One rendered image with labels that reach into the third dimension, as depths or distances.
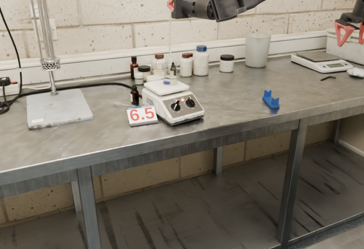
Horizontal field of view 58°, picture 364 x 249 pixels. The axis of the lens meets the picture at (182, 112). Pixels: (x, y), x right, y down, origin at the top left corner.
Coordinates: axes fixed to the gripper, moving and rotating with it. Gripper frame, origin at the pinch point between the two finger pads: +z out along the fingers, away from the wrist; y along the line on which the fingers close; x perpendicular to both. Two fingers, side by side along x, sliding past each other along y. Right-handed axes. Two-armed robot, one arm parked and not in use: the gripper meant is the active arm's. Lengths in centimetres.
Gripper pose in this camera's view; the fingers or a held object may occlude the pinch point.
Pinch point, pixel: (169, 4)
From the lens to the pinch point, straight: 107.9
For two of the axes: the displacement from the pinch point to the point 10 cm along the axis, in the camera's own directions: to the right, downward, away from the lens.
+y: -7.7, 2.4, -5.9
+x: -0.1, 9.2, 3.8
